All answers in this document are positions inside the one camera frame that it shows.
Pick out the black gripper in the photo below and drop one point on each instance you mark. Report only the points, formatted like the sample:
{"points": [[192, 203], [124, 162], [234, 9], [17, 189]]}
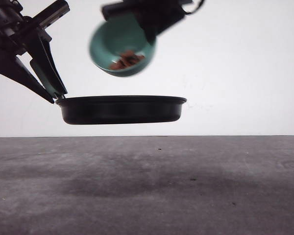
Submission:
{"points": [[153, 16], [20, 34]]}

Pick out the mint green bowl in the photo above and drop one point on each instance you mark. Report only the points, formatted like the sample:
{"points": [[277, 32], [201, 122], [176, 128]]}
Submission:
{"points": [[116, 36]]}

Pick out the brown beef pieces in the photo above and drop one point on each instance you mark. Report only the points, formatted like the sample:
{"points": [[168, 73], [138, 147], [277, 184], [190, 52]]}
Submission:
{"points": [[126, 60]]}

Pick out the black frying pan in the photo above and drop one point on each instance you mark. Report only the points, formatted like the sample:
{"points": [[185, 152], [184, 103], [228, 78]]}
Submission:
{"points": [[120, 109]]}

